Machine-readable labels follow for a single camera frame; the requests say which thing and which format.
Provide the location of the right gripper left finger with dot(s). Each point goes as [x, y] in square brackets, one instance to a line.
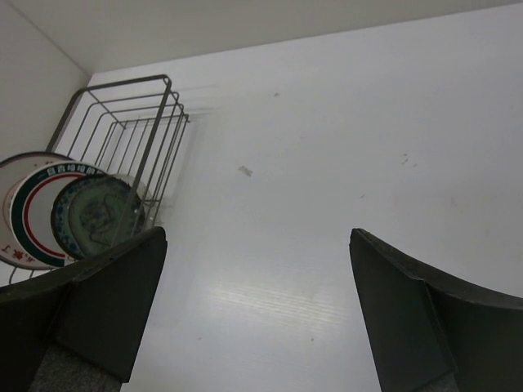
[79, 328]

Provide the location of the grey wire dish rack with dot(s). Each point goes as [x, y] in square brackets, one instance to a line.
[133, 127]

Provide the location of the blue floral small plate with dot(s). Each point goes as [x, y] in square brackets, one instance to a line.
[84, 216]

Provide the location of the green red rimmed plate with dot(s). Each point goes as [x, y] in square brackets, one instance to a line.
[32, 204]

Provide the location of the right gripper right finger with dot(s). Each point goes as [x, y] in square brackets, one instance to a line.
[431, 331]

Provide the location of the orange sunburst plate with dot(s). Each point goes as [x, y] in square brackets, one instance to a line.
[13, 171]

